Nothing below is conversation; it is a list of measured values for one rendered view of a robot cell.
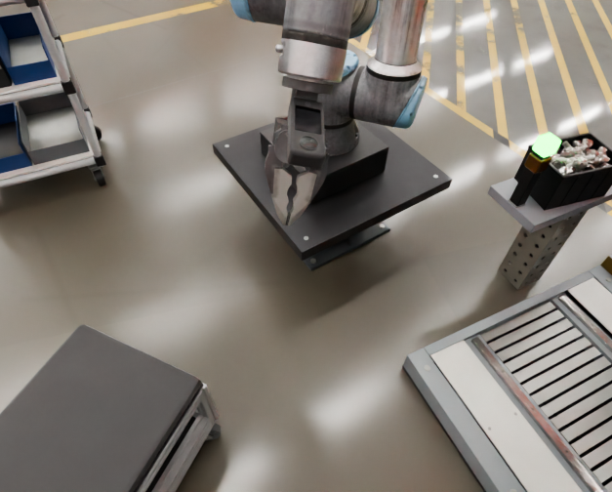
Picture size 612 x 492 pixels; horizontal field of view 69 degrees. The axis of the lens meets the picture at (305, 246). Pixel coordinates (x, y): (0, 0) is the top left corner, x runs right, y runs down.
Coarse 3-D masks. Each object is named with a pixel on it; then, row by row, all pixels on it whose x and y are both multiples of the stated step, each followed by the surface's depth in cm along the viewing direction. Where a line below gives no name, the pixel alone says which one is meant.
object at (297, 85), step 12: (288, 84) 60; (300, 84) 59; (312, 84) 59; (324, 84) 60; (300, 96) 62; (312, 96) 62; (276, 120) 66; (276, 132) 62; (276, 144) 62; (276, 156) 63
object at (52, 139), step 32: (0, 0) 130; (32, 0) 132; (0, 32) 156; (32, 32) 168; (0, 64) 145; (32, 64) 149; (64, 64) 162; (0, 96) 148; (32, 96) 151; (64, 96) 189; (0, 128) 184; (32, 128) 182; (64, 128) 182; (96, 128) 203; (0, 160) 166; (32, 160) 172; (64, 160) 175; (96, 160) 177
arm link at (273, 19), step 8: (232, 0) 70; (240, 0) 70; (248, 0) 69; (256, 0) 69; (264, 0) 68; (272, 0) 68; (280, 0) 67; (232, 8) 72; (240, 8) 71; (248, 8) 70; (256, 8) 70; (264, 8) 69; (272, 8) 69; (280, 8) 68; (240, 16) 73; (248, 16) 72; (256, 16) 71; (264, 16) 71; (272, 16) 70; (280, 16) 69; (280, 24) 72
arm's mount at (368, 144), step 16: (272, 128) 150; (368, 144) 144; (384, 144) 143; (336, 160) 139; (352, 160) 139; (368, 160) 141; (384, 160) 146; (336, 176) 138; (352, 176) 142; (368, 176) 147; (320, 192) 139
